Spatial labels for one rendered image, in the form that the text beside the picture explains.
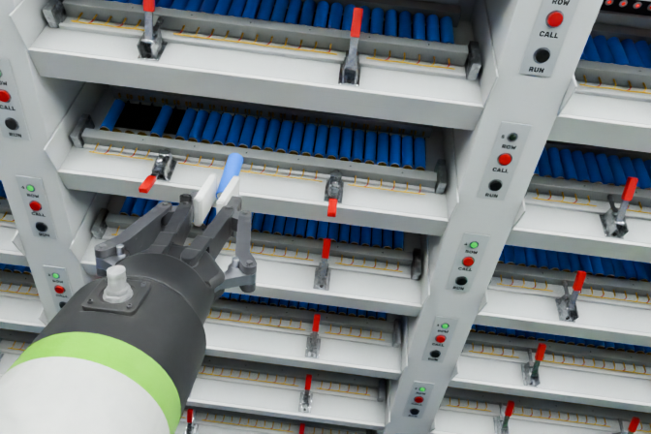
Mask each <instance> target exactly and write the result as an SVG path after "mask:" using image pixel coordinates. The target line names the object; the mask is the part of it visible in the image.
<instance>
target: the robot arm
mask: <svg viewBox="0 0 651 434"><path fill-rule="evenodd" d="M239 182H240V177H239V176H234V177H233V178H232V180H231V181H230V183H229V184H228V186H227V187H226V189H225V190H224V192H223V193H222V195H221V197H220V198H219V200H218V201H217V202H216V216H215V217H214V219H213V220H212V221H211V223H210V224H209V225H208V227H207V228H206V229H205V231H204V232H203V233H202V235H197V236H196V237H195V239H194V240H193V241H192V243H191V244H190V245H189V246H183V245H184V243H185V240H186V238H187V236H188V234H189V232H190V230H191V229H192V226H193V220H194V225H195V226H197V227H200V226H201V225H202V222H203V221H204V219H205V217H206V215H207V213H208V212H209V210H210V208H211V206H212V205H213V204H214V202H215V200H216V192H217V174H216V173H212V174H211V175H210V176H209V177H208V178H207V179H206V181H205V182H204V184H203V185H202V187H201V189H200V190H199V191H198V192H192V193H190V194H182V195H180V196H179V201H180V203H179V205H173V206H171V202H169V201H162V202H160V203H158V204H157V205H156V206H155V207H153V208H152V209H151V210H149V211H148V212H147V213H145V214H144V215H143V216H142V217H140V218H139V219H138V220H137V221H136V222H135V223H133V224H132V225H131V226H130V227H128V228H127V229H126V230H124V231H123V232H121V233H120V234H119V235H118V236H116V237H113V238H111V239H109V240H106V241H104V242H101V243H99V244H97V245H95V247H94V250H95V261H96V269H97V275H98V276H103V278H99V279H96V280H94V281H92V282H89V283H87V284H86V285H84V286H83V287H81V288H80V289H79V290H78V291H77V292H76V293H75V294H74V295H73V296H72V297H71V298H70V299H69V301H68V302H67V303H66V304H65V305H64V306H63V307H62V309H61V310H60V311H59V312H58V313H57V314H56V315H55V316H54V318H53V319H52V320H51V321H50V322H49V323H48V324H47V326H46V327H45V328H44V329H43V330H42V331H41V333H40V334H39V335H38V336H37V337H36V338H35V339H34V341H33V342H32V343H31V344H30V345H29V346H28V347H27V348H26V350H25V351H24V352H23V353H22V354H21V355H20V357H19V358H18V359H17V360H16V361H15V362H14V363H13V365H12V366H11V367H10V368H9V369H8V370H7V371H6V373H5V374H4V375H3V376H2V377H1V378H0V434H174V433H175V430H176V428H177V425H178V424H179V421H180V419H181V416H182V413H183V411H184V408H185V406H186V403H187V400H188V398H189V395H190V393H191V390H192V387H193V385H194V382H195V380H196V378H197V375H198V373H199V370H200V368H201V365H202V361H203V358H204V355H205V351H206V335H205V331H204V327H203V325H204V322H205V320H206V318H207V315H208V313H209V310H210V307H211V305H212V303H213V302H214V301H215V300H216V299H218V298H219V297H221V296H222V294H223V293H224V291H225V289H228V288H233V287H238V286H239V288H240V289H241V290H242V291H243V292H245V293H252V292H253V291H254V290H255V289H256V279H257V262H256V260H255V259H254V257H253V255H252V254H251V252H250V240H251V218H252V213H251V212H250V211H248V210H242V211H241V206H242V198H241V197H240V196H239ZM233 231H235V232H237V234H236V243H235V257H233V258H232V263H230V264H229V265H228V270H226V271H224V272H223V270H222V269H221V268H220V266H219V265H218V264H217V263H216V262H215V260H216V258H217V257H218V255H219V253H220V252H221V250H222V249H223V247H224V245H225V244H226V242H227V241H228V239H229V238H230V237H231V236H232V237H233ZM104 276H107V277H104Z"/></svg>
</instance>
